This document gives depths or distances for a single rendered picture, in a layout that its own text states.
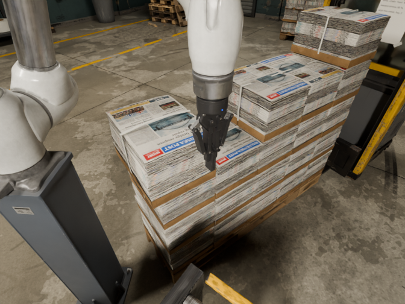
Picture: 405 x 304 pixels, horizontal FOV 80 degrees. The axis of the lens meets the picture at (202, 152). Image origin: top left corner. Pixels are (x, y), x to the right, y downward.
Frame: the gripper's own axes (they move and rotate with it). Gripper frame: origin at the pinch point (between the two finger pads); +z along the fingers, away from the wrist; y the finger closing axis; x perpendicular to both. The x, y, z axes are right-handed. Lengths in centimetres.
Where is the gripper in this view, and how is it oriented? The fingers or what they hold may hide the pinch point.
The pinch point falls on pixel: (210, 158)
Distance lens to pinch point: 68.5
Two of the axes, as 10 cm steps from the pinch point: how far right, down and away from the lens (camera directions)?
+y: -8.1, 3.8, -4.5
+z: 0.0, 7.6, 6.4
